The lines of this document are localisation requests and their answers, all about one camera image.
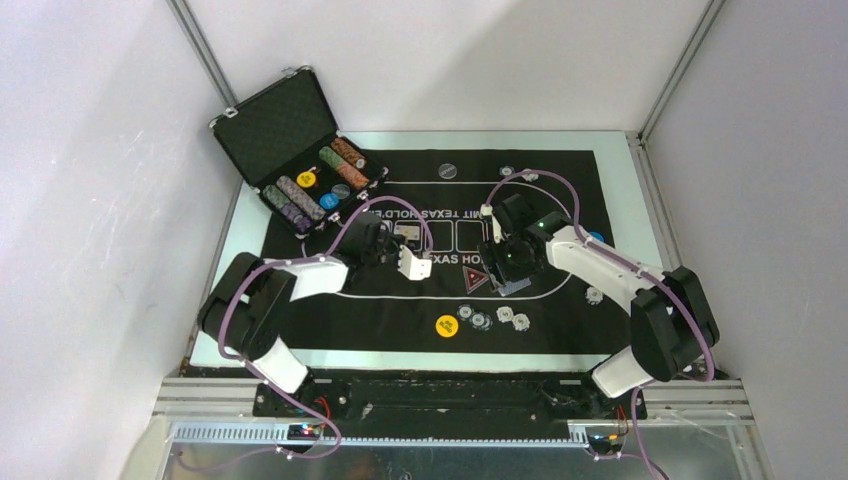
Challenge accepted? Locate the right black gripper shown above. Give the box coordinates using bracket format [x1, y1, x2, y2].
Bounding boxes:
[478, 233, 543, 291]

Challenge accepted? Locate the black metal base rail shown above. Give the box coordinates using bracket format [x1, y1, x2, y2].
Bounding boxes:
[178, 364, 730, 442]

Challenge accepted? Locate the black aluminium chip case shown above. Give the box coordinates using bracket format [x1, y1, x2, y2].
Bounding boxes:
[209, 66, 388, 239]

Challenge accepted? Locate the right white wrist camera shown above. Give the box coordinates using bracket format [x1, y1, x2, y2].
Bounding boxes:
[480, 204, 503, 244]

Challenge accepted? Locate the triangular all-in marker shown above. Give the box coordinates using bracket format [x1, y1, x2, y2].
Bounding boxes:
[462, 265, 489, 294]

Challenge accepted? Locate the pink grey chip row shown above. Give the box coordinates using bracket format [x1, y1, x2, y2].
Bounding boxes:
[276, 175, 327, 221]

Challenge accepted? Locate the yellow big blind button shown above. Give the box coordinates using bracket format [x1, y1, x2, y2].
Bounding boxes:
[435, 315, 460, 338]

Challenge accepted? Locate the green blue chip front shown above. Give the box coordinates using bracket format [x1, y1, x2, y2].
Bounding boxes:
[457, 304, 475, 321]

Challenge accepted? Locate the white blue chip front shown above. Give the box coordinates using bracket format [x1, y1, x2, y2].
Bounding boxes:
[496, 306, 514, 323]
[512, 314, 531, 332]

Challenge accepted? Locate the red brown chip row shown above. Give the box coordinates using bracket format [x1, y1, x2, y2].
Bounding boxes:
[331, 137, 367, 170]

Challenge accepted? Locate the black dealer button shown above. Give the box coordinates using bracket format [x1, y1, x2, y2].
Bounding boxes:
[437, 163, 458, 180]

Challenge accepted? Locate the grey white chip front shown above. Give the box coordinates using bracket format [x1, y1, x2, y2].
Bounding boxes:
[469, 312, 493, 331]

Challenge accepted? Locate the electronics board with leds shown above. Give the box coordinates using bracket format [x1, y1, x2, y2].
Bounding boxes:
[286, 423, 323, 441]

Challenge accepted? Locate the blue playing card deck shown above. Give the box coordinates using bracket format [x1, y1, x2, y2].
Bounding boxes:
[496, 278, 532, 297]

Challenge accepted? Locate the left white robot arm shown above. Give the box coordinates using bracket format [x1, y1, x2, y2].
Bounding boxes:
[196, 212, 416, 417]

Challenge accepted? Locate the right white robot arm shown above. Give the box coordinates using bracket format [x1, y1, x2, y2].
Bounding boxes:
[478, 195, 720, 418]

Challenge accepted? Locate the green orange chip row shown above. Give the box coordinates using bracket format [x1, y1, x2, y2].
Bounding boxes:
[319, 146, 370, 190]

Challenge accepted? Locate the black poker table mat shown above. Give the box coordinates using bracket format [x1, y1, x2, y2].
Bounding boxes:
[282, 150, 629, 355]

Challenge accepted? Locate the blue button in case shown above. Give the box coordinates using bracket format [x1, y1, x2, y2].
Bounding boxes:
[319, 192, 340, 211]

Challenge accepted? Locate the clear dealer button in case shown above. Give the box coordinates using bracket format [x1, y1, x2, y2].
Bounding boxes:
[331, 184, 351, 200]

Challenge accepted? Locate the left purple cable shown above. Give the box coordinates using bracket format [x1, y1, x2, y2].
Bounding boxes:
[175, 195, 435, 473]

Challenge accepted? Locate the yellow button in case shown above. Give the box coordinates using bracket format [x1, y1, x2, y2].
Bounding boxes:
[296, 171, 317, 189]

